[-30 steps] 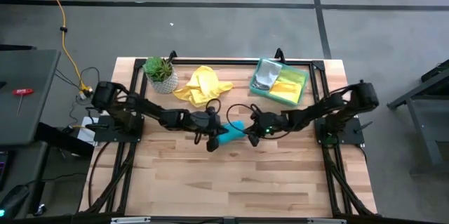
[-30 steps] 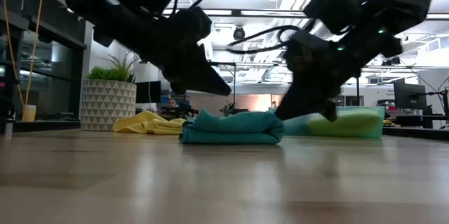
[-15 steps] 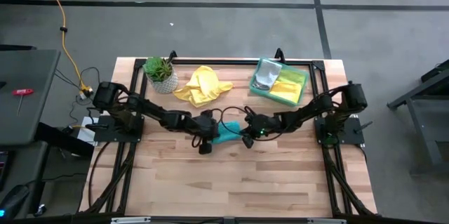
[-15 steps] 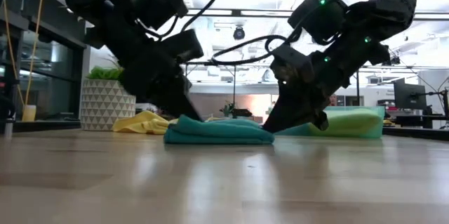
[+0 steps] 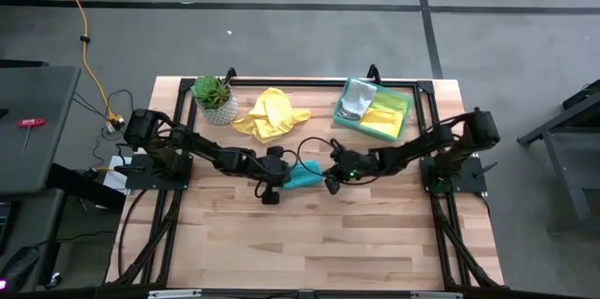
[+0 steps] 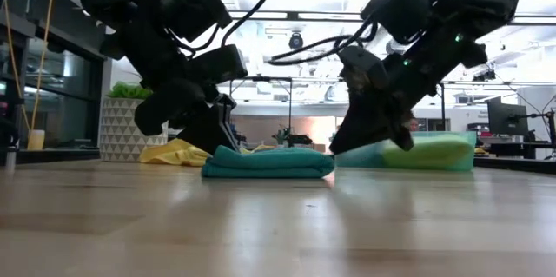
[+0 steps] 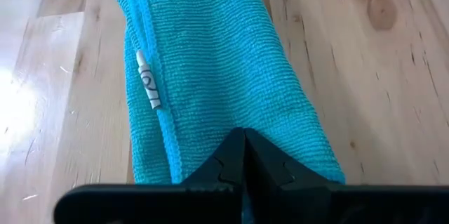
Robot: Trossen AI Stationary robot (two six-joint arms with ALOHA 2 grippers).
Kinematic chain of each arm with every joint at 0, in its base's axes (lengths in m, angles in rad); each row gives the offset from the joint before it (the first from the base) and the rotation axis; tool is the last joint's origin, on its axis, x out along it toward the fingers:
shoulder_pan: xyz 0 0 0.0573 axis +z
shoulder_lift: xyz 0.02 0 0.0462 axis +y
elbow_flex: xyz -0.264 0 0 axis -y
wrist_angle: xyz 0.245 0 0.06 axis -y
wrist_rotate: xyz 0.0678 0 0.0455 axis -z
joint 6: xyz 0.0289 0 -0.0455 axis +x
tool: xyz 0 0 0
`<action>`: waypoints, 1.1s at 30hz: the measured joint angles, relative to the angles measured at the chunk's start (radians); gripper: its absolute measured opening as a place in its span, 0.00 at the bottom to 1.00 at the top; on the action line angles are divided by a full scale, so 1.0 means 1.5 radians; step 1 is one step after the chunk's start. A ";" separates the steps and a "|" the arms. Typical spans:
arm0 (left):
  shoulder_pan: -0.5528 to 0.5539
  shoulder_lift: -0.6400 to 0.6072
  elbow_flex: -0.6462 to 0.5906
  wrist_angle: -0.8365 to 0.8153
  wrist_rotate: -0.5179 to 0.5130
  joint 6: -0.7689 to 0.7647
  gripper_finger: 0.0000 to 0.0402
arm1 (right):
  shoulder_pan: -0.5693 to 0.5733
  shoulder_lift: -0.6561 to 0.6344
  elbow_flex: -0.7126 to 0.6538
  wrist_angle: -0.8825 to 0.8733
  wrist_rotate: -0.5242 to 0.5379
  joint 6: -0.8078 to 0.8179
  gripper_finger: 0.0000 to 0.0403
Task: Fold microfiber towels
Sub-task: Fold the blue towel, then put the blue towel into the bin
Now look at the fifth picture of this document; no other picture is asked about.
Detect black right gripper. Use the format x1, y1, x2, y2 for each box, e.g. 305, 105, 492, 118
322, 146, 381, 183

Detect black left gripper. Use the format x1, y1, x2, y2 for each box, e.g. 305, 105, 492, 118
255, 145, 294, 192

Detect teal microfiber towel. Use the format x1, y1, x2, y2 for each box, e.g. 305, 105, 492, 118
280, 160, 325, 191

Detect translucent teal plastic bin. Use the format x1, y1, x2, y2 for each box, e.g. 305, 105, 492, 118
331, 76, 414, 144

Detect yellow microfiber towel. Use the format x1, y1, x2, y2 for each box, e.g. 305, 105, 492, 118
359, 107, 405, 140
231, 86, 314, 144

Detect grey waffle-weave towel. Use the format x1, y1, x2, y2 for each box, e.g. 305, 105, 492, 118
337, 78, 379, 123

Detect succulent in patterned white pot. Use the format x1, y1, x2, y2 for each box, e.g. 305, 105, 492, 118
189, 75, 239, 127

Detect white paper sheet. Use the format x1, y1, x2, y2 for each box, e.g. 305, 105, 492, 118
101, 155, 132, 196

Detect black angled support bar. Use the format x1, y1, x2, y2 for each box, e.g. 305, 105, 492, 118
45, 162, 128, 210

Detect black metal cart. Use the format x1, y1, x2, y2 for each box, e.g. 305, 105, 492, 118
517, 78, 600, 237

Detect grey side table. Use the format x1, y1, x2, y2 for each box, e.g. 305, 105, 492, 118
0, 65, 83, 196

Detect dark low desk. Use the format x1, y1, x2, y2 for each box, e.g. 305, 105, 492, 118
0, 188, 65, 291

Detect black computer mouse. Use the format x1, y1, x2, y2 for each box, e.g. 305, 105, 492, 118
0, 246, 41, 293

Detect black keyboard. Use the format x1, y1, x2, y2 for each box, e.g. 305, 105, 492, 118
0, 201, 11, 256

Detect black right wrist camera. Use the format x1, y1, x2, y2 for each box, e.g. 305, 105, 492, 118
322, 176, 342, 196

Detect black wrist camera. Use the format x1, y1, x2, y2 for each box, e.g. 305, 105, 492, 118
322, 176, 342, 196
261, 186, 281, 206

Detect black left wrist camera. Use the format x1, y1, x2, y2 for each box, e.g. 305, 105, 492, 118
261, 186, 281, 206

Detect black left camera cable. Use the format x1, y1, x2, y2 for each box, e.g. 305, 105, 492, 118
229, 148, 282, 200

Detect black aluminium table frame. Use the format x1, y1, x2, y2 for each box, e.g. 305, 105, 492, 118
105, 64, 505, 291

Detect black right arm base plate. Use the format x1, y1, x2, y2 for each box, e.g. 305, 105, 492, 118
419, 156, 499, 195

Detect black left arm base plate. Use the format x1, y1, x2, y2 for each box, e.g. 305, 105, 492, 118
113, 153, 192, 192

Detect silver table bracket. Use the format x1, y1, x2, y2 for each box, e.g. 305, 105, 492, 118
411, 291, 464, 299
148, 289, 203, 299

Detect thin black floor cables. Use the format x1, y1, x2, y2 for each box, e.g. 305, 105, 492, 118
72, 87, 138, 172

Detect yellow extension cable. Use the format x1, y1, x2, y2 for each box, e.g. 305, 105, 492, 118
45, 0, 124, 132

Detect red-handled hex key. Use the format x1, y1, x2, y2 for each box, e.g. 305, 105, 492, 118
16, 117, 47, 156

